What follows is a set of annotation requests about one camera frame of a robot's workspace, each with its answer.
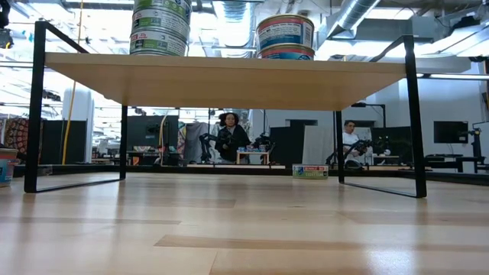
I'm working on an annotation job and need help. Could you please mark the wooden shelf black metal legs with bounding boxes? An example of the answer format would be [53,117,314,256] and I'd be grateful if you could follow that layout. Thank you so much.
[23,20,428,199]

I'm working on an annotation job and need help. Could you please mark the small background wooden shelf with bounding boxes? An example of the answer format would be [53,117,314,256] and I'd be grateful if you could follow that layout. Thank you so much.
[235,150,270,166]

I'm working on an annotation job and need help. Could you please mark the person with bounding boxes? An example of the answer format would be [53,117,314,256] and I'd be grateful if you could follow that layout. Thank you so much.
[341,120,364,167]
[214,112,252,163]

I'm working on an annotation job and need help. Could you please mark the black background panel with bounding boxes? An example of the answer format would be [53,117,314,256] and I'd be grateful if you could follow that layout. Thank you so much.
[269,118,318,166]

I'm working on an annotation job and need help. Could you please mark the white background board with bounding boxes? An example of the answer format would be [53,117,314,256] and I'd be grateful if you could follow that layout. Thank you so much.
[301,125,364,166]

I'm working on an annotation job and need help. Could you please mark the black background monitor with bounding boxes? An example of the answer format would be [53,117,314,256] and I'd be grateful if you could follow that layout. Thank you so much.
[372,125,413,157]
[127,115,180,148]
[433,120,469,144]

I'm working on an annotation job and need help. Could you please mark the black background partition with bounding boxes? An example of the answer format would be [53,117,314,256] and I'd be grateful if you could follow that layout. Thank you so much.
[40,120,88,165]

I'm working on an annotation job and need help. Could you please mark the red patterned tapestry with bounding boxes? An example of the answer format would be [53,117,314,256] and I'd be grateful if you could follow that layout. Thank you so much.
[2,116,45,163]

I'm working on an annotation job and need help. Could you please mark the black background stand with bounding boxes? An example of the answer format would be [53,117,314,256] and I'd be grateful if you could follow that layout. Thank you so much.
[469,128,489,173]

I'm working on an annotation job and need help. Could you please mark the black hanging device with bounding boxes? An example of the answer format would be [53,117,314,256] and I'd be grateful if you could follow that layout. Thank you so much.
[0,28,15,50]

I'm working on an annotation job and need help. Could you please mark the black aluminium table frame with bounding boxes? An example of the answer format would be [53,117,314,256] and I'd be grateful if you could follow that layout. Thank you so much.
[13,162,489,188]

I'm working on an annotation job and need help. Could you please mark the silver spiral ventilation duct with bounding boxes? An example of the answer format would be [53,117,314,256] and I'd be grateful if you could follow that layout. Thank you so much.
[324,0,383,39]

